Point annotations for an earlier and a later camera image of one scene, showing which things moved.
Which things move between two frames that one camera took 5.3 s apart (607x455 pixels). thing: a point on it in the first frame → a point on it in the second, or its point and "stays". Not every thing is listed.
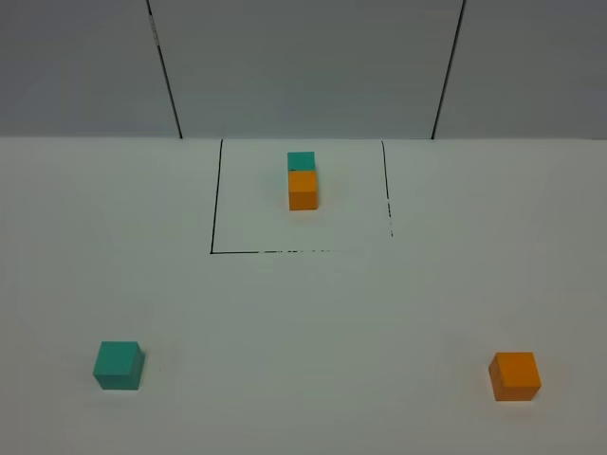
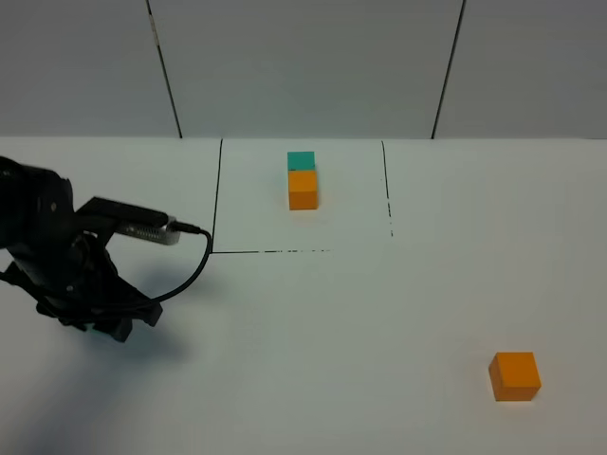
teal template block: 301,161 stays
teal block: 119,365 → 90,328
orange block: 514,375 stays
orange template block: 303,190 stays
